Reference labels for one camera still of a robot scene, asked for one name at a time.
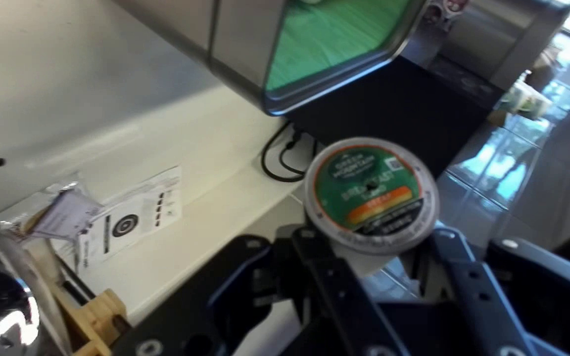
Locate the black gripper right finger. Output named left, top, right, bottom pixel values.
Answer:
left=422, top=225, right=570, bottom=356

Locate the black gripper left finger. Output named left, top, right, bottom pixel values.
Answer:
left=115, top=225, right=412, bottom=356

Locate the green lid coffee pod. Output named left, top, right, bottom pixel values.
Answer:
left=303, top=134, right=444, bottom=256

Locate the silver black Keurig coffee machine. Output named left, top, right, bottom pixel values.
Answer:
left=283, top=0, right=570, bottom=181

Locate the stainless steel countertop bin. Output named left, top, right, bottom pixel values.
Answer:
left=113, top=0, right=432, bottom=118

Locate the white leaflet card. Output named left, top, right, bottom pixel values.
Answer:
left=74, top=165, right=186, bottom=272

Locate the wooden countertop rack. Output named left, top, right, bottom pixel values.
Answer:
left=24, top=235, right=133, bottom=356

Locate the small clear plastic packet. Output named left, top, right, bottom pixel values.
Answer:
left=0, top=179, right=107, bottom=243

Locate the black power cord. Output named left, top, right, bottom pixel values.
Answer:
left=260, top=120, right=321, bottom=183

